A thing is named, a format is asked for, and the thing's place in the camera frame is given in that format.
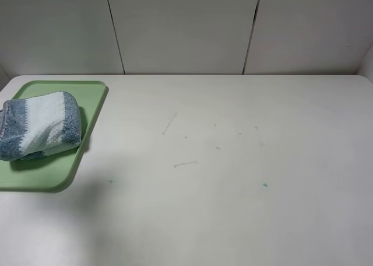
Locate blue white striped towel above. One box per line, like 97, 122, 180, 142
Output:
1, 91, 82, 161

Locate green plastic tray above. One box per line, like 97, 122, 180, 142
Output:
1, 80, 108, 192

